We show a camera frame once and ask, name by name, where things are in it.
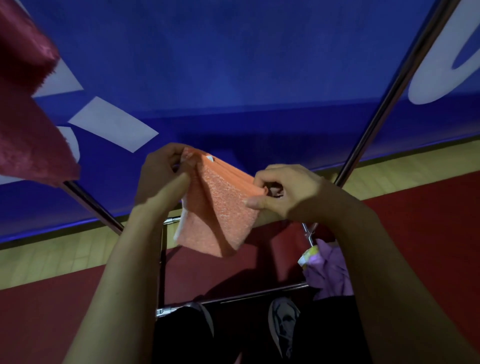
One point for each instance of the person's right hand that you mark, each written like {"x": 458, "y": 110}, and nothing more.
{"x": 300, "y": 195}

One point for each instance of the person's left hand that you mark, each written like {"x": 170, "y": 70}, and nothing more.
{"x": 157, "y": 187}

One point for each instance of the yellow white cloth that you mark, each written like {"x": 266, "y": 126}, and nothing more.
{"x": 308, "y": 257}

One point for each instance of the orange patterned towel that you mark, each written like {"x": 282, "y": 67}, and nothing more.
{"x": 221, "y": 210}

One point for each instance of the purple towel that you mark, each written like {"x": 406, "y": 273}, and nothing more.
{"x": 330, "y": 273}

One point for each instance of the pink towel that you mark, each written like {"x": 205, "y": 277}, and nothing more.
{"x": 30, "y": 142}

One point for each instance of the metal drying rack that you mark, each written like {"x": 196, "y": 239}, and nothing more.
{"x": 397, "y": 86}

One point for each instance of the person's left forearm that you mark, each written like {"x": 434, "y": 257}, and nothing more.
{"x": 116, "y": 292}

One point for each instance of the person's right forearm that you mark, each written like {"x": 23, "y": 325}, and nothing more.
{"x": 401, "y": 296}

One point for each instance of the person's right grey shoe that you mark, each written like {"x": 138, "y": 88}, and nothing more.
{"x": 283, "y": 322}

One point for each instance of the person's grey shoe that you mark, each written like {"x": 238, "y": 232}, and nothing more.
{"x": 204, "y": 317}
{"x": 283, "y": 322}

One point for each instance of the person's left grey shoe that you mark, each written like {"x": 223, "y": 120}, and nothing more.
{"x": 204, "y": 317}

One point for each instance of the person's black trousers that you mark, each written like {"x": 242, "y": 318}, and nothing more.
{"x": 326, "y": 333}

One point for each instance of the blue banner with white print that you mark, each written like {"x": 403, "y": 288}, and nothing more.
{"x": 232, "y": 63}

